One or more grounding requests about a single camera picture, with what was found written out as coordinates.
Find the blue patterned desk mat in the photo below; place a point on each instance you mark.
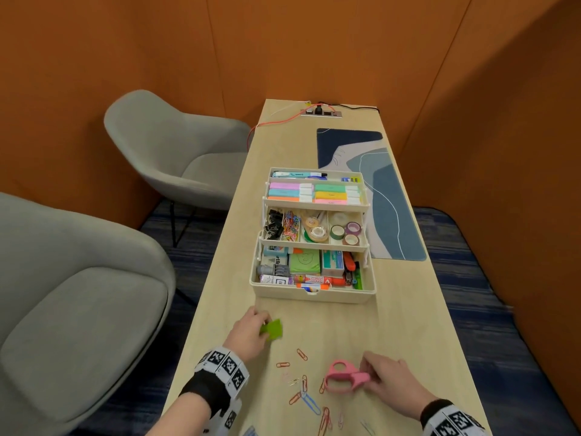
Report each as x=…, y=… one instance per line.
x=390, y=208

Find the large green sticky note block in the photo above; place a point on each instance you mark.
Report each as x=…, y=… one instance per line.
x=305, y=261

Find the white marker wristband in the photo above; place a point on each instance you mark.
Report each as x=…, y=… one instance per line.
x=456, y=424
x=224, y=365

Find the brown washi tape roll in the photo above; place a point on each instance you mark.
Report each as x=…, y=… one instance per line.
x=345, y=240

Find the grey armchair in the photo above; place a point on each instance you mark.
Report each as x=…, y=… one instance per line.
x=181, y=154
x=77, y=313

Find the white tiered organizer box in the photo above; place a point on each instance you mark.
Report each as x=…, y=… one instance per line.
x=313, y=295

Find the teal marker pen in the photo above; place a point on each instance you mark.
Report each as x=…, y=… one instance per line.
x=295, y=174

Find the pile of black binder clips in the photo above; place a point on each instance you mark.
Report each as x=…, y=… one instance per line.
x=273, y=224

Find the person's left fingers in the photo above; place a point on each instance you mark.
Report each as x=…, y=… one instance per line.
x=261, y=318

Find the green sticky note pad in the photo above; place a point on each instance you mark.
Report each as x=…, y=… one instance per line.
x=272, y=330

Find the green washi tape roll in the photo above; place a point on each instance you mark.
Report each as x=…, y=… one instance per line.
x=332, y=232

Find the orange stapler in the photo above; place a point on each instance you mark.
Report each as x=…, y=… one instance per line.
x=348, y=262

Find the white blue small box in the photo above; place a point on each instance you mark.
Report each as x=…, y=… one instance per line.
x=274, y=256

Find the red white glue box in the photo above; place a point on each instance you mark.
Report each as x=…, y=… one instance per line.
x=313, y=279

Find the green utility cutter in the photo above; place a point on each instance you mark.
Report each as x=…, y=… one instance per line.
x=358, y=279

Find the table power socket panel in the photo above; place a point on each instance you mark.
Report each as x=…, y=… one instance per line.
x=333, y=114

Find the person's right fingers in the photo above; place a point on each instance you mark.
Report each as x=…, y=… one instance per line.
x=370, y=364

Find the scattered coloured paper clips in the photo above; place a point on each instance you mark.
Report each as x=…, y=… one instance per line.
x=310, y=404

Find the heap of boxed paper clips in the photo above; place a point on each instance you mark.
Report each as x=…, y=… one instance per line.
x=291, y=226

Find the person's left forearm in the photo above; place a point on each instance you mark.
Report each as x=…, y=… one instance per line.
x=181, y=417

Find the row of pastel highlighters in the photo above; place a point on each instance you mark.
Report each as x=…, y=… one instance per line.
x=313, y=193

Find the person's right hand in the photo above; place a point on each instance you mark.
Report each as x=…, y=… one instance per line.
x=397, y=381

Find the pink scissors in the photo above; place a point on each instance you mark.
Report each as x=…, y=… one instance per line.
x=342, y=374

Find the clear tape roll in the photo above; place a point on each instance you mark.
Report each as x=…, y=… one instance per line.
x=339, y=217
x=312, y=221
x=318, y=234

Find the teal staples box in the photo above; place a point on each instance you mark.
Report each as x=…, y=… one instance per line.
x=332, y=263

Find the white labelled box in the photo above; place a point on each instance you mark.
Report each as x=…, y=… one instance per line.
x=274, y=280

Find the orange white marker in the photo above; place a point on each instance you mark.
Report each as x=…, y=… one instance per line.
x=313, y=286

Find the small blue yellow packet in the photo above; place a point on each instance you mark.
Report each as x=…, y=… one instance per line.
x=350, y=179

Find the purple washi tape roll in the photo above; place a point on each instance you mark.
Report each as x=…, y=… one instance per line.
x=347, y=229

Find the person's left hand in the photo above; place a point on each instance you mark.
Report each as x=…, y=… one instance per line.
x=245, y=335

